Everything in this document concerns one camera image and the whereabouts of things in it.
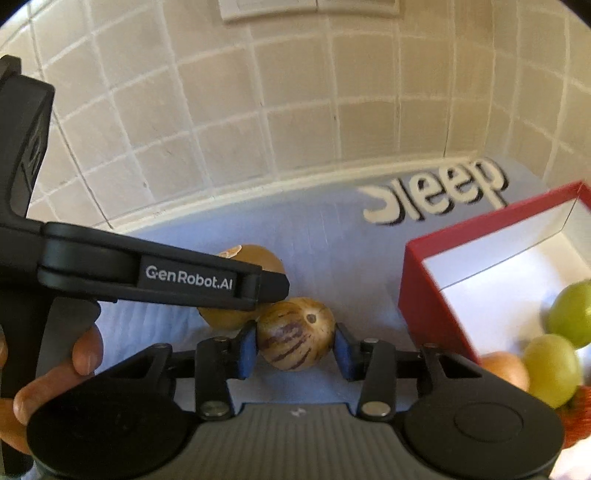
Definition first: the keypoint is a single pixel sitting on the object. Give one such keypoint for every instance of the blue printed blanket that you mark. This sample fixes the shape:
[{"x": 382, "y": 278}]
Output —
[{"x": 323, "y": 258}]

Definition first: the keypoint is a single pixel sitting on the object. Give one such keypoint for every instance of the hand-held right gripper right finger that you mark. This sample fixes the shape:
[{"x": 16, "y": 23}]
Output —
[{"x": 344, "y": 354}]

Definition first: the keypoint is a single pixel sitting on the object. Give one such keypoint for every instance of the green apple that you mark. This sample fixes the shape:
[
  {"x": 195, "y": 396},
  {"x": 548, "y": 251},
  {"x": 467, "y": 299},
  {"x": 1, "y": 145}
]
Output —
[
  {"x": 551, "y": 369},
  {"x": 572, "y": 314}
]

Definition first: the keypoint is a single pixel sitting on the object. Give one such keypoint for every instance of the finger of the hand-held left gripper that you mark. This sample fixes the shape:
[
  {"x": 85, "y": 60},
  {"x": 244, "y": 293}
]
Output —
[{"x": 272, "y": 287}]

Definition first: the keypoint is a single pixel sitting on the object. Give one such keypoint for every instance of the yellow-brown onion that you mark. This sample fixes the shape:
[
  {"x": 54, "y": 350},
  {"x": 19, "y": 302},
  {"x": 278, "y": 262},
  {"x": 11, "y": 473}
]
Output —
[{"x": 258, "y": 258}]

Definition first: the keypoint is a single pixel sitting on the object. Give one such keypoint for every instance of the person's left hand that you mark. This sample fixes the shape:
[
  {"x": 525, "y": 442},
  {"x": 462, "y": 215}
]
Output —
[{"x": 87, "y": 353}]

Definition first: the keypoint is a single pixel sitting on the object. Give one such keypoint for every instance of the striped pepino melon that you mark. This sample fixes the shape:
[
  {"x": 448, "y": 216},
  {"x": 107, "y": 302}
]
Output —
[{"x": 291, "y": 337}]

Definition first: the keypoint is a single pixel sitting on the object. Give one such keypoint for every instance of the red strawberry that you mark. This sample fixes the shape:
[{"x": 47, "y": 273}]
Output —
[{"x": 577, "y": 420}]

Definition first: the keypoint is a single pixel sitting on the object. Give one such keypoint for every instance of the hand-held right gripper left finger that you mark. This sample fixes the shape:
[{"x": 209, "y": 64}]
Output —
[{"x": 248, "y": 351}]

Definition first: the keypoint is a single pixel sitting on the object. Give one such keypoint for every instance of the large orange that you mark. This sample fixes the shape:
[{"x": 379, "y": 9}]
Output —
[{"x": 505, "y": 369}]

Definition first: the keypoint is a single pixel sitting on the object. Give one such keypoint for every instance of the red cardboard box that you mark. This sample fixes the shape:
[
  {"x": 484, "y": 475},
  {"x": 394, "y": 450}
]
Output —
[{"x": 425, "y": 300}]

